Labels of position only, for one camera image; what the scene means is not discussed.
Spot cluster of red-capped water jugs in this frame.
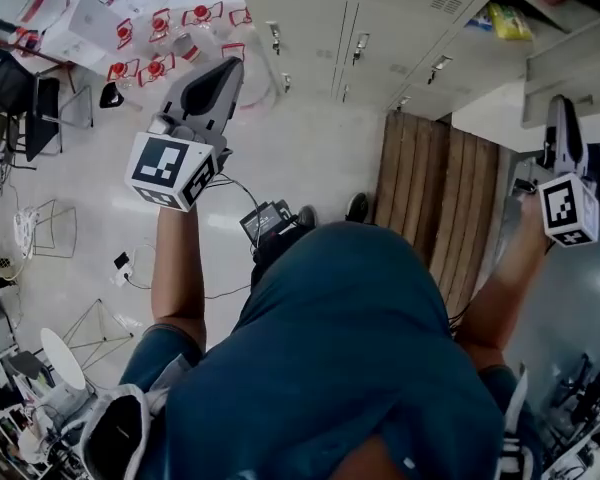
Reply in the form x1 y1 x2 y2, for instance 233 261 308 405
104 0 281 112

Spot water bottle with red label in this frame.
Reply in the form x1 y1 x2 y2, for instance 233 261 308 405
15 0 72 28

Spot grey black backpack strap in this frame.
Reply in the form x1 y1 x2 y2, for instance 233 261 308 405
496 367 537 480
78 384 156 480

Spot wooden slat pallet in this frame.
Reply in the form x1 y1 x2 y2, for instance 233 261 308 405
372 109 502 302

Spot person's left forearm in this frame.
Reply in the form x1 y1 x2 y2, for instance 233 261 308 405
149 202 210 355

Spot person's left shoe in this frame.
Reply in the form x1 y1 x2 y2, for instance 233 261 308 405
296 204 319 230

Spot yellow green packet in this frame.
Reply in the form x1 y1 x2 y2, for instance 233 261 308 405
486 1 535 42

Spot black recorder box with screen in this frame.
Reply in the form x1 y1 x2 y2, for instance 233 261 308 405
238 198 295 245

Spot grey metal locker wall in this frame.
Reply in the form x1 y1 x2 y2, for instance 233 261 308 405
232 0 600 130

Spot cluttered white shelf rack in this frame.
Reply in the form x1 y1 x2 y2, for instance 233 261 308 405
0 350 99 480

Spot blue white packet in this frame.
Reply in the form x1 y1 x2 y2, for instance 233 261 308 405
463 9 495 33

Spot white round stool top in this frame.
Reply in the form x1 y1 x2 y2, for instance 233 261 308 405
39 327 88 392

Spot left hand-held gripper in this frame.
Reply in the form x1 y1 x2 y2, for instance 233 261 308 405
124 56 246 213

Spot person's shoe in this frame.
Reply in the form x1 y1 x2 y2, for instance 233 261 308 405
296 204 319 230
345 192 371 224

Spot person's black trousers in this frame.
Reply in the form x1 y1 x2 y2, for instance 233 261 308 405
249 217 311 289

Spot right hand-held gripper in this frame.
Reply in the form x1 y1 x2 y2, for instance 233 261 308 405
513 95 600 248

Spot person's teal shirt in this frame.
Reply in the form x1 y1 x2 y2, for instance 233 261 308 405
119 220 544 480

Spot white power adapter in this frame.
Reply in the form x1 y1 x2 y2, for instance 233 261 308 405
112 250 137 288

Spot person's right forearm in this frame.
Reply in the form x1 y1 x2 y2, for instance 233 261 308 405
457 195 556 369

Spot metal wire frame stool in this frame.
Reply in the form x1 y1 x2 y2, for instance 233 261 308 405
61 297 135 370
31 197 78 260

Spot black office chair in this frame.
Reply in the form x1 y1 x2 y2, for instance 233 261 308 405
0 55 95 163

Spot white box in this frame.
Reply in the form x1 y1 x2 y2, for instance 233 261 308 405
40 0 124 68

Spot person's right shoe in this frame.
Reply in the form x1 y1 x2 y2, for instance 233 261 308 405
345 192 371 224

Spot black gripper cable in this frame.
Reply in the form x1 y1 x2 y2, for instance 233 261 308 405
207 172 261 214

